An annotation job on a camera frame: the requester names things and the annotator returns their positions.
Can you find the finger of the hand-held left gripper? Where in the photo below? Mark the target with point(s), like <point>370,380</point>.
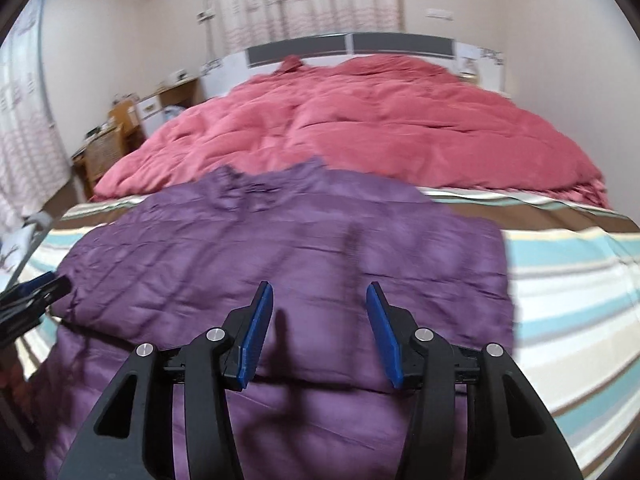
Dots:
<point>35,305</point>
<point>25,286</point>

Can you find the white wall switch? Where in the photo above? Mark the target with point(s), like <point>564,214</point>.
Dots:
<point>440,14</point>

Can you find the metal rod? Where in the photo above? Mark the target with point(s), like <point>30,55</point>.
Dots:
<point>30,247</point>

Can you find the white patterned side curtain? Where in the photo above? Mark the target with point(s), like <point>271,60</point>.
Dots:
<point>25,150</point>

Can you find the purple quilted jacket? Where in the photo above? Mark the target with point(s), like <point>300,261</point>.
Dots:
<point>250,240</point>

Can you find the white and grey headboard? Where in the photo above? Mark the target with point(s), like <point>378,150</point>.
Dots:
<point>300,52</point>

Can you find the white patterned window curtain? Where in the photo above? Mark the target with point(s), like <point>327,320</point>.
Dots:
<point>300,0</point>

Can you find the striped bed sheet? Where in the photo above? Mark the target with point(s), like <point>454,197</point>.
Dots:
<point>575,300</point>

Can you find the white drawer cabinet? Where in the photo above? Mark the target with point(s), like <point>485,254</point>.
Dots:
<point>149,112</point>

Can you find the white printed cloth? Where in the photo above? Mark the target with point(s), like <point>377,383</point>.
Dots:
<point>12,255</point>

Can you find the pale blue cloth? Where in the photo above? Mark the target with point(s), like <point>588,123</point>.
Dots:
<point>174,114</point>

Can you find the wall power outlet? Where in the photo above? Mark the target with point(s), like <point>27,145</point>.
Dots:
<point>204,15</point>

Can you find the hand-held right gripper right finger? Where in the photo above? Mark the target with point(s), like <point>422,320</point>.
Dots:
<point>382,330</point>

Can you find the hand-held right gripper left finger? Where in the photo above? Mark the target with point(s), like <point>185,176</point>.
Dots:
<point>255,340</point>

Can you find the wicker chair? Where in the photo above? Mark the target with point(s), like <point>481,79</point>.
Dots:
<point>102,152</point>

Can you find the wooden desk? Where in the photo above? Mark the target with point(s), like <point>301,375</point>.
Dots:
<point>182,91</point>

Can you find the red duvet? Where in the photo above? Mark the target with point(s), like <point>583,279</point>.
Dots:
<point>375,125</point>

